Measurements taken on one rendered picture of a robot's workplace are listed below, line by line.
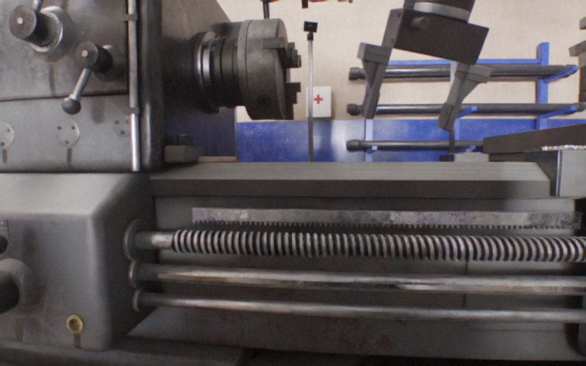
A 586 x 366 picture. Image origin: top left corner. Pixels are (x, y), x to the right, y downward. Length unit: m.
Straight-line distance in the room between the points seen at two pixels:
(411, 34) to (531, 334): 0.59
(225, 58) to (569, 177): 0.73
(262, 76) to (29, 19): 0.43
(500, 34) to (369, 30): 1.55
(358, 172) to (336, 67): 3.43
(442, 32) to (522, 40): 4.19
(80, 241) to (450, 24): 0.62
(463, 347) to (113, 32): 0.89
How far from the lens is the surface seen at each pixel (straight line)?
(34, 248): 0.63
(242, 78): 0.73
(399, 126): 3.91
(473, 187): 0.61
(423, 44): 0.47
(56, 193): 0.64
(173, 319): 0.73
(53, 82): 0.75
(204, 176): 0.60
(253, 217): 0.58
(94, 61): 0.63
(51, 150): 0.76
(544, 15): 4.88
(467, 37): 0.50
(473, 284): 0.57
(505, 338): 0.75
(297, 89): 0.82
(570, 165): 0.67
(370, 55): 0.45
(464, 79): 0.53
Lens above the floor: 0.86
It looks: 4 degrees down
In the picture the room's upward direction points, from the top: straight up
